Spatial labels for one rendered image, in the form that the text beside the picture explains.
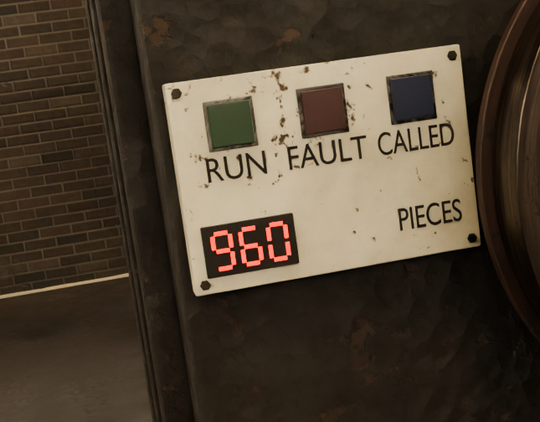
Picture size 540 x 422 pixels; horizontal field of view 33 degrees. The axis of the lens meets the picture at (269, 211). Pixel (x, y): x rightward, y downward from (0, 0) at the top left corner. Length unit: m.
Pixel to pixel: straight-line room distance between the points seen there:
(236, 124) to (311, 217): 0.10
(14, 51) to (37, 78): 0.24
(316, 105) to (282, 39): 0.07
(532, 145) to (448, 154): 0.13
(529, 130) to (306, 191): 0.20
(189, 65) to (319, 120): 0.12
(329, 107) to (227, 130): 0.09
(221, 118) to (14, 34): 6.02
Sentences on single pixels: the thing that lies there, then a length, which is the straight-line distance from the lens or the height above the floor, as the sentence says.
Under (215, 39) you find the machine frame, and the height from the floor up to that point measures 1.27.
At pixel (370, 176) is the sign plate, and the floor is 1.14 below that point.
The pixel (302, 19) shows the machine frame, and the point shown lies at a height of 1.28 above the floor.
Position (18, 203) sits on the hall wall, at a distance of 6.77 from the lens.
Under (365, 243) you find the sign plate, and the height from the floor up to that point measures 1.08.
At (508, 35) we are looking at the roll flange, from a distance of 0.78.
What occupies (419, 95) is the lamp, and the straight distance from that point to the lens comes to 0.81.
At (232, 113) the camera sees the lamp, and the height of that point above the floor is 1.21.
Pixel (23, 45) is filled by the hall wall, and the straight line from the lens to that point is 6.76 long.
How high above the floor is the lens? 1.23
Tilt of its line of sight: 8 degrees down
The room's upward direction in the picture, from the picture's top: 8 degrees counter-clockwise
